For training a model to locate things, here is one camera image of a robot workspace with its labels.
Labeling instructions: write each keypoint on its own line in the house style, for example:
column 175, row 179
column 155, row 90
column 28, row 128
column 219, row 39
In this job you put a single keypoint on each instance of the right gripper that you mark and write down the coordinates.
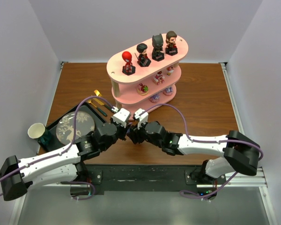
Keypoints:
column 136, row 134

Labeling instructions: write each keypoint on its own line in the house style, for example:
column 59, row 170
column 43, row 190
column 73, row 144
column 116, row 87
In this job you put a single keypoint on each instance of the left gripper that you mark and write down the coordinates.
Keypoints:
column 122, row 131

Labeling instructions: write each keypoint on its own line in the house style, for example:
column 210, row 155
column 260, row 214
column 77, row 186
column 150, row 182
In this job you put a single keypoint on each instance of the dark green glass cup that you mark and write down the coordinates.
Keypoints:
column 45, row 137

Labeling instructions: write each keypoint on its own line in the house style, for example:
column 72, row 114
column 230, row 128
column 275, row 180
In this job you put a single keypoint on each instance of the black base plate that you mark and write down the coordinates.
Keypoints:
column 149, row 178

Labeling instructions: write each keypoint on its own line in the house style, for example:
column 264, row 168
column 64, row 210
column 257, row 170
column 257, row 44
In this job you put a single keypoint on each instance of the purple bunny pink donut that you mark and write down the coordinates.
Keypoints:
column 168, row 91

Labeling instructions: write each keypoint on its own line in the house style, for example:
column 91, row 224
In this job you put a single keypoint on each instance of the purple bunny pink cotton candy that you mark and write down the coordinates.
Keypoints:
column 155, row 98

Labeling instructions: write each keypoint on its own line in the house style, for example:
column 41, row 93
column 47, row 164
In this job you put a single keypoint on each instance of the pink bear cake square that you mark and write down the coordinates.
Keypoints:
column 158, row 78

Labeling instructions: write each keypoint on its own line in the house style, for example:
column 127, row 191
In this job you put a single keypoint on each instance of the black haired red figure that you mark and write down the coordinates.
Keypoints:
column 142, row 59

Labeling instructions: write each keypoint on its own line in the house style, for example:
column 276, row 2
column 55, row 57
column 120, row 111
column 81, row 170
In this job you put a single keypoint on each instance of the brown haired hero figure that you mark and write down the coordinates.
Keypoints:
column 171, row 48

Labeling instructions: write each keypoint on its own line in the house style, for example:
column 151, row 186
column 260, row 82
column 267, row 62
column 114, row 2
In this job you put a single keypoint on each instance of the pink bear strawberry tart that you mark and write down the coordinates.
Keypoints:
column 142, row 89

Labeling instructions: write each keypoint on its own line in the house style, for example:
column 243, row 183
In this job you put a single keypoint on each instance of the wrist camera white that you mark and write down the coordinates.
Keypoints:
column 141, row 116
column 121, row 117

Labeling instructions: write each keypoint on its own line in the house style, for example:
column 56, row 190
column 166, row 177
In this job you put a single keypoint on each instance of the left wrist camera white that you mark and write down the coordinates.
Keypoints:
column 121, row 117

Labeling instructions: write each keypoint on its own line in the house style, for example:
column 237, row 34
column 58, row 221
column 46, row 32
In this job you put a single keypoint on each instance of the pink three-tier shelf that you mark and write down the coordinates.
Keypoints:
column 124, row 86

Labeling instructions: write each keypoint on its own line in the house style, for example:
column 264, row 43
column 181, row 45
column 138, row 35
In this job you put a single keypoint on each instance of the round deer pattern plate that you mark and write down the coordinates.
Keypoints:
column 65, row 126

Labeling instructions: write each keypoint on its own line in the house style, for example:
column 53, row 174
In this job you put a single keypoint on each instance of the red spider hero figure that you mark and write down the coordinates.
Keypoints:
column 128, row 68

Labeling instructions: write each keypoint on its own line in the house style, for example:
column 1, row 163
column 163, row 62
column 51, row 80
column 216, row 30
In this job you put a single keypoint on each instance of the dark bat hero figure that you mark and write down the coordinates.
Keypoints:
column 157, row 43

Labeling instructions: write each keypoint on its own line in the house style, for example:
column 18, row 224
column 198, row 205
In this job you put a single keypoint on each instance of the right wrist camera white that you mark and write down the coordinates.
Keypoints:
column 141, row 116

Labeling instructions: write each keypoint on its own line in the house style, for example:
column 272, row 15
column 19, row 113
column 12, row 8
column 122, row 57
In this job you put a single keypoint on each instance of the black rectangular tray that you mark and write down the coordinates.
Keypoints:
column 54, row 143

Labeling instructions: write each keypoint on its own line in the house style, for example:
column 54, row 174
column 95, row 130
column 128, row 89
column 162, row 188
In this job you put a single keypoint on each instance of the gold spoon green handle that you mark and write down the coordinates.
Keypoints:
column 100, row 110

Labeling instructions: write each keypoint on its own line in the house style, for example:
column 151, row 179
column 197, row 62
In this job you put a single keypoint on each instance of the ice cream cone bear toy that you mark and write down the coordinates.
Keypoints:
column 170, row 70

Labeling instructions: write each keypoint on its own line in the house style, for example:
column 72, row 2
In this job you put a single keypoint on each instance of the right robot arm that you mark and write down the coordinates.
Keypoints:
column 235, row 152

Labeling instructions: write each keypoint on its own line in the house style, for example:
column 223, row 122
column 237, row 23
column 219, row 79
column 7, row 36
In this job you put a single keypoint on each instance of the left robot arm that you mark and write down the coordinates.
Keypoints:
column 66, row 164

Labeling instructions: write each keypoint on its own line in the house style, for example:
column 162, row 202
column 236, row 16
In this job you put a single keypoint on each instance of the white paper cup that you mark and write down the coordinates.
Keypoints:
column 36, row 130

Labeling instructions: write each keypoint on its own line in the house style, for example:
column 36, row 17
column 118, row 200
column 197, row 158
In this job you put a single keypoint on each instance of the gold fork green handle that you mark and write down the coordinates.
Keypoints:
column 97, row 93

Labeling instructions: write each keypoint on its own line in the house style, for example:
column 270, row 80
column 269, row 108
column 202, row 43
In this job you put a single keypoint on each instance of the gold knife green handle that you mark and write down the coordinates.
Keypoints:
column 95, row 102

